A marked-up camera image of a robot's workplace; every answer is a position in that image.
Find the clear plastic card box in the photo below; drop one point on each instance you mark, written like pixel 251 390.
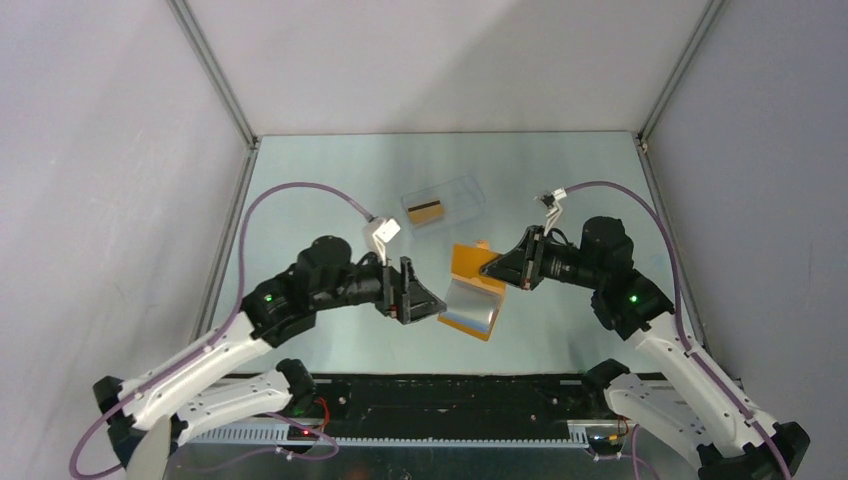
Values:
pixel 444 205

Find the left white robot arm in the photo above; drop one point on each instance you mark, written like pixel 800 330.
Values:
pixel 182 391

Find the gold credit card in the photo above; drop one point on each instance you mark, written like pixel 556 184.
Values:
pixel 426 212

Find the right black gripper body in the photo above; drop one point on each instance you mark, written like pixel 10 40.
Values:
pixel 560 263

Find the orange card holder wallet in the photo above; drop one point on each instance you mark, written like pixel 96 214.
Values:
pixel 473 300

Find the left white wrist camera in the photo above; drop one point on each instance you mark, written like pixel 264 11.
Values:
pixel 377 233

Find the grey slotted cable duct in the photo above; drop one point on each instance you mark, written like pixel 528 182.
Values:
pixel 278 434

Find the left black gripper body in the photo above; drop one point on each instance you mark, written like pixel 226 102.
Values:
pixel 364 283

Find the left aluminium frame post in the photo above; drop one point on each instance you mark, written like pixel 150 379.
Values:
pixel 190 25

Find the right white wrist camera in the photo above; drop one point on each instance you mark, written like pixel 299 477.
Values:
pixel 552 202

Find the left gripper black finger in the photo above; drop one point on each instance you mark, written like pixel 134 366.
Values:
pixel 415 312
pixel 416 296

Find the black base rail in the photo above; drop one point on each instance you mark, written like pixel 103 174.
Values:
pixel 536 406

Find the aluminium frame post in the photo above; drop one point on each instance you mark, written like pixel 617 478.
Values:
pixel 657 162
pixel 190 25

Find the right aluminium frame post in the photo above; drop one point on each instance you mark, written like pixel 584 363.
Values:
pixel 657 162

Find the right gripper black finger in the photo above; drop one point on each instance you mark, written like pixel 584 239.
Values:
pixel 516 258
pixel 518 278

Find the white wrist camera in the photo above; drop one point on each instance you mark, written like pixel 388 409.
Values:
pixel 377 233
pixel 552 202

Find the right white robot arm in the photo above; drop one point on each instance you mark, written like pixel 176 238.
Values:
pixel 717 428

